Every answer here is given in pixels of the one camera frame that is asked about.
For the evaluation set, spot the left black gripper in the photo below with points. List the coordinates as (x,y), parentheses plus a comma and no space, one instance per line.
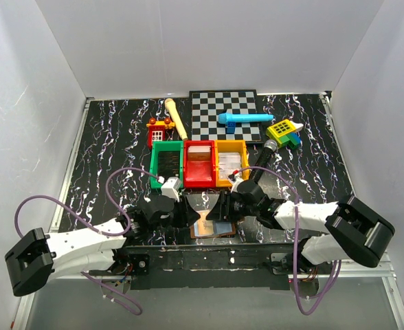
(187,215)

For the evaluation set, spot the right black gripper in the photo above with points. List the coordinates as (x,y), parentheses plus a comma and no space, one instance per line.
(220,212)

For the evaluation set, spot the brown leather card holder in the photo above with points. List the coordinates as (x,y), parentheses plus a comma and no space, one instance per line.
(212,230)

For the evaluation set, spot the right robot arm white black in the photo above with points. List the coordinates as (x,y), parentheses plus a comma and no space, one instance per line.
(346,229)

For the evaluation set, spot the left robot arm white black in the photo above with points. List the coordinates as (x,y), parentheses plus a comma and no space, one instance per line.
(39,257)

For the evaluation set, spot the cards in yellow bin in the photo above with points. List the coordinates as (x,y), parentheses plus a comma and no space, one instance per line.
(227,163)

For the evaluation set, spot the black card in green bin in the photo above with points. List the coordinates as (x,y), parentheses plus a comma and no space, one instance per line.
(168,164)

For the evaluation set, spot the card stack in red bin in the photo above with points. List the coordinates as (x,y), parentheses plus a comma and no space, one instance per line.
(199,153)

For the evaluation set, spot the red plastic bin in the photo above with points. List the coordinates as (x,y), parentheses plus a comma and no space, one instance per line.
(198,184)

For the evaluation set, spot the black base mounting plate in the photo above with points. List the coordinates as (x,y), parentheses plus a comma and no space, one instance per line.
(201,266)

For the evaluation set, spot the yellow plastic bin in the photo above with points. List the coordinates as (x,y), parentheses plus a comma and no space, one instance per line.
(229,146)

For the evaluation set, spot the green plastic bin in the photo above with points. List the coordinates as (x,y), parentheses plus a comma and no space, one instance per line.
(176,145)

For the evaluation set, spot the black silver microphone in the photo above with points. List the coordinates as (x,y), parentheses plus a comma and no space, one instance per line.
(269,148)

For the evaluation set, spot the small blue toy block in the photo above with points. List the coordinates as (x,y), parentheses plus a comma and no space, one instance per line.
(230,128)

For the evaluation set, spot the red toy block house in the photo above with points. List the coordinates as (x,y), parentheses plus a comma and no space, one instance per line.
(157,129)

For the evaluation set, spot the blue toy microphone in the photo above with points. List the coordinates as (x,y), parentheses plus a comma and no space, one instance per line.
(224,118)

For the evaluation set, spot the beige toy microphone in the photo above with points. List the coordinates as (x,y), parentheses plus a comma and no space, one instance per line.
(171,107)

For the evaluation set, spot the yellow green block toy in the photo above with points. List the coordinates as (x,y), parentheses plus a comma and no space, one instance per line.
(285,133)

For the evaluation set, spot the checkered chess board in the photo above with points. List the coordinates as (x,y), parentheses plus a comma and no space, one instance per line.
(207,104)

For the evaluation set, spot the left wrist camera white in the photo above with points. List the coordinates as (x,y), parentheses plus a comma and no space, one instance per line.
(171,187)

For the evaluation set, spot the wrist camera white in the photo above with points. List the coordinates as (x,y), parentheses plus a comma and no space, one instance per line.
(171,187)
(235,178)

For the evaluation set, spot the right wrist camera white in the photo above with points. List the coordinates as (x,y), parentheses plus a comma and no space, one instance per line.
(235,178)

